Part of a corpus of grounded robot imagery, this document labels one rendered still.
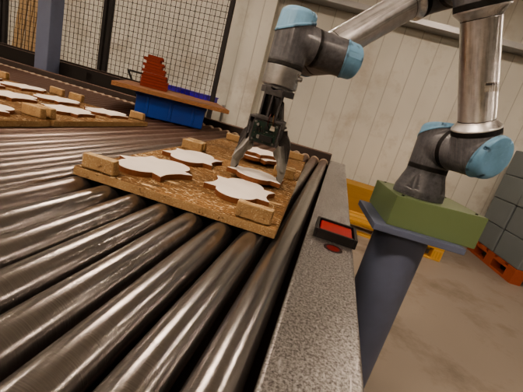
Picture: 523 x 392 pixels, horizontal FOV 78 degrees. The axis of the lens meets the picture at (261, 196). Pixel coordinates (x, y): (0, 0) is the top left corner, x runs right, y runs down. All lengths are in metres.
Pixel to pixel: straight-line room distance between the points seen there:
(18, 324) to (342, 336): 0.27
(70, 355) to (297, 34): 0.61
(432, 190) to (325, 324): 0.78
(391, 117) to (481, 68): 3.72
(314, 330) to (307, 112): 4.24
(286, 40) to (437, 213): 0.66
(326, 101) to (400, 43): 1.11
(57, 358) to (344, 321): 0.26
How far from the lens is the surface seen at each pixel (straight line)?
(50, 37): 2.61
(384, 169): 4.69
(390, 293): 1.16
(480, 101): 0.97
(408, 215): 1.04
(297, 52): 0.69
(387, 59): 4.67
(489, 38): 0.95
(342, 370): 0.32
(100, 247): 0.41
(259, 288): 0.37
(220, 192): 0.57
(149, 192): 0.54
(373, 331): 1.23
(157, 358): 0.27
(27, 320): 0.30
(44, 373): 0.26
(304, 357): 0.31
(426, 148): 1.08
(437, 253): 3.99
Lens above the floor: 1.11
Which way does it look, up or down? 16 degrees down
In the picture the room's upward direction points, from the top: 15 degrees clockwise
